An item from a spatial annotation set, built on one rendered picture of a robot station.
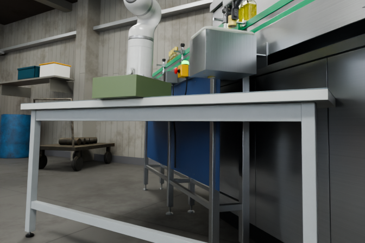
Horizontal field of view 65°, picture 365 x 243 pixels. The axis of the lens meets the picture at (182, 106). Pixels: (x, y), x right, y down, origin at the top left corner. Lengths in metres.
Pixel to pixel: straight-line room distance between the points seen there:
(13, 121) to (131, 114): 5.04
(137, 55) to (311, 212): 0.91
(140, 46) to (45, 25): 6.05
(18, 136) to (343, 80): 5.71
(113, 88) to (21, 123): 5.05
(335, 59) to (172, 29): 3.70
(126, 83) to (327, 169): 0.87
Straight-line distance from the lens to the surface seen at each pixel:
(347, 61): 1.22
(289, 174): 1.44
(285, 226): 1.52
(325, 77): 1.28
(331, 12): 1.02
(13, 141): 6.24
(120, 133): 5.13
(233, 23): 1.26
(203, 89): 1.59
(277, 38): 1.20
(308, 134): 0.97
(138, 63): 1.31
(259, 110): 1.01
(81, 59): 5.60
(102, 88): 1.30
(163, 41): 4.79
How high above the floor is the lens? 0.63
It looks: 4 degrees up
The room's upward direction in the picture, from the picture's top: 1 degrees clockwise
